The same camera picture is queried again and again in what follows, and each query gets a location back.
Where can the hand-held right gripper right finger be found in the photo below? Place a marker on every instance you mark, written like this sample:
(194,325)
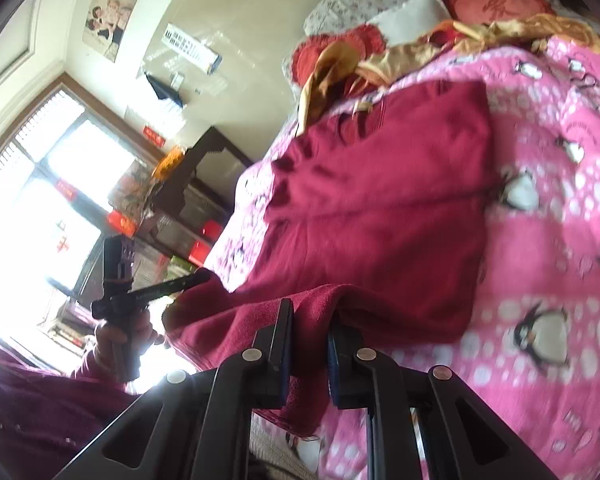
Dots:
(334,370)

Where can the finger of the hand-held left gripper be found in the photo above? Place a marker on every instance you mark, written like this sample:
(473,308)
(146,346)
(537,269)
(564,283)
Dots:
(180,286)

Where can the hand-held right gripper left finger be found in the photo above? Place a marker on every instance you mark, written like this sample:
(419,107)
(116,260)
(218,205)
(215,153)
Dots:
(280,360)

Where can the maroon knit sweater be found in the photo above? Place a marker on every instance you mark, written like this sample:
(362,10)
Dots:
(380,200)

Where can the person's left forearm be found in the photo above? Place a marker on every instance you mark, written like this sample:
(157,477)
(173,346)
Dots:
(35,400)

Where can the person's left hand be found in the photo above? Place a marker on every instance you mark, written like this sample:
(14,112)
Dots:
(150,331)

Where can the green printed shopping bag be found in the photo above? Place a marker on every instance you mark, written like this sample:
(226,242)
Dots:
(180,265)

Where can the red paper gift bag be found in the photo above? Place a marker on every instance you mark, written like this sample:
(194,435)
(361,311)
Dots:
(211,230)
(200,252)

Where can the small red box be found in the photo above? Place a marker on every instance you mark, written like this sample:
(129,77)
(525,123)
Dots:
(120,222)

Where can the red window sticker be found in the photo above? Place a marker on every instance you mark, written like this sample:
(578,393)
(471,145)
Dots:
(62,242)
(66,191)

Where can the printed picture board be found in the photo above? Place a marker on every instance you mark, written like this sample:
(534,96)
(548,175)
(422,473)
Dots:
(135,185)

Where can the orange plastic basket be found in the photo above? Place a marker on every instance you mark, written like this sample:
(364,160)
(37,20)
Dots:
(169,162)

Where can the dark wooden side table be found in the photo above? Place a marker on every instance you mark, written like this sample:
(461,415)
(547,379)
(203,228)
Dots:
(205,160)

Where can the pink penguin print blanket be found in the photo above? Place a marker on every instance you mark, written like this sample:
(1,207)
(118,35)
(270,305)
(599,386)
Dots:
(555,210)

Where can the round red ruffled pillow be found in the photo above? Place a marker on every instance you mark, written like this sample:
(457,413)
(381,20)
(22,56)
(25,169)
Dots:
(350,42)

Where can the red and yellow striped blanket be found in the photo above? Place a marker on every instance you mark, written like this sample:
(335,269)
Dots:
(400,57)

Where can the white folded cloth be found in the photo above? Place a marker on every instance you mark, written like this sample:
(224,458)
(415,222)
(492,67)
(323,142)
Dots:
(415,12)

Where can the red heart-shaped ruffled pillow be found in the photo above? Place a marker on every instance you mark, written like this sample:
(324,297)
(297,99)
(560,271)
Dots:
(495,2)

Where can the red paper wall sign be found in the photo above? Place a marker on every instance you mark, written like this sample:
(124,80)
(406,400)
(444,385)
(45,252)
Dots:
(152,136)

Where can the dark cloth on wall hook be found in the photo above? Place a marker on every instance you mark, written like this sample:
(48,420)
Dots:
(162,91)

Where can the wall poster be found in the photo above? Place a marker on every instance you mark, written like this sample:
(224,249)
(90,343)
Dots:
(109,20)

